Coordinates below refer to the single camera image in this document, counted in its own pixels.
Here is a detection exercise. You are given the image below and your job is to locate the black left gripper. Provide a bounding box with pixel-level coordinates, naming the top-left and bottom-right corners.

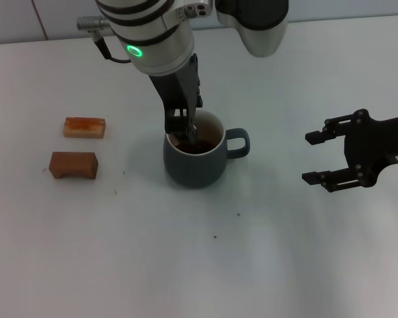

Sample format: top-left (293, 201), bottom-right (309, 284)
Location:
top-left (147, 52), bottom-right (205, 146)

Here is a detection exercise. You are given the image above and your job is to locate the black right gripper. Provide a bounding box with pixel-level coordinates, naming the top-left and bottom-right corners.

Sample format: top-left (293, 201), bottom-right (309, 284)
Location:
top-left (301, 108), bottom-right (398, 194)

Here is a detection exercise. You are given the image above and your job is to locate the grey ceramic cup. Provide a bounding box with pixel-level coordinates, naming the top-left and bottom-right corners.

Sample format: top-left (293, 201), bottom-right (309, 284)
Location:
top-left (163, 110), bottom-right (251, 190)

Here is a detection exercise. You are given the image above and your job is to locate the dark brown coffee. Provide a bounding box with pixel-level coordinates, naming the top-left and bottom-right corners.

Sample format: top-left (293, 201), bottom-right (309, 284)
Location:
top-left (177, 138), bottom-right (217, 156)

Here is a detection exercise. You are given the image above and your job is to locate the light stained wooden block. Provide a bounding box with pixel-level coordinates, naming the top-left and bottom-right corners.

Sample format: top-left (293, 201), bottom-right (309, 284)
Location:
top-left (62, 116), bottom-right (107, 140)

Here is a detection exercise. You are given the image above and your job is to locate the dark arched wooden block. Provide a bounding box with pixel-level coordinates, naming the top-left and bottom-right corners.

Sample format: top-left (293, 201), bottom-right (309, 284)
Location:
top-left (48, 151), bottom-right (100, 180)

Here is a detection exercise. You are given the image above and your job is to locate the thin grey cable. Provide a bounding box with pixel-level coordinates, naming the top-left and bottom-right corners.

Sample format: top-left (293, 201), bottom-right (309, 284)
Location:
top-left (92, 32), bottom-right (133, 64)

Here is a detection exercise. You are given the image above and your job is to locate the silver cable plug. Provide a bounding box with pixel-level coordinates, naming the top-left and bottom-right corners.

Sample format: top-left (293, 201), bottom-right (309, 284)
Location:
top-left (76, 15), bottom-right (113, 36)

